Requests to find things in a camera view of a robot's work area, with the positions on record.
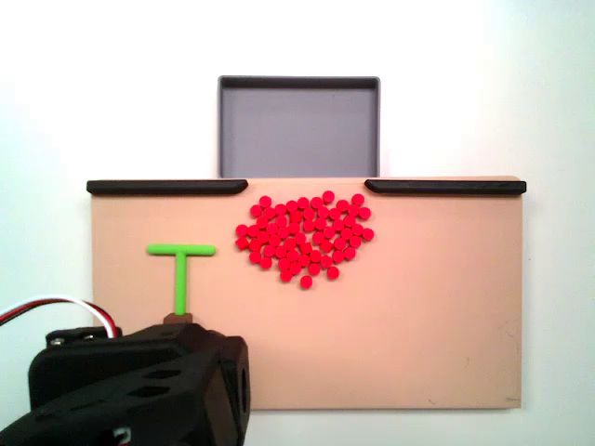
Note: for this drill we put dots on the red plastic cylinder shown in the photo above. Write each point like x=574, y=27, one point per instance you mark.
x=294, y=267
x=307, y=247
x=266, y=263
x=301, y=238
x=282, y=220
x=335, y=213
x=351, y=252
x=286, y=276
x=338, y=256
x=332, y=272
x=338, y=224
x=269, y=213
x=328, y=196
x=314, y=268
x=365, y=213
x=265, y=201
x=304, y=259
x=308, y=224
x=291, y=205
x=289, y=243
x=269, y=251
x=323, y=212
x=241, y=242
x=357, y=199
x=367, y=233
x=255, y=245
x=357, y=229
x=296, y=217
x=320, y=223
x=281, y=252
x=284, y=264
x=295, y=227
x=280, y=209
x=316, y=202
x=329, y=246
x=328, y=231
x=309, y=213
x=283, y=231
x=255, y=210
x=303, y=202
x=241, y=230
x=275, y=240
x=353, y=210
x=315, y=256
x=354, y=241
x=340, y=243
x=262, y=238
x=326, y=261
x=261, y=222
x=342, y=205
x=273, y=229
x=349, y=221
x=292, y=255
x=318, y=238
x=253, y=231
x=346, y=232
x=305, y=281
x=255, y=256

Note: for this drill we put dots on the grey tray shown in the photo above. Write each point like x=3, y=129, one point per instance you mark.
x=297, y=130

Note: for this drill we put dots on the beige board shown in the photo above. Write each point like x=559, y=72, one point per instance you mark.
x=372, y=325

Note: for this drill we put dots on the black rail on board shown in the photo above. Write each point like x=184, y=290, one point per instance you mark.
x=167, y=187
x=446, y=187

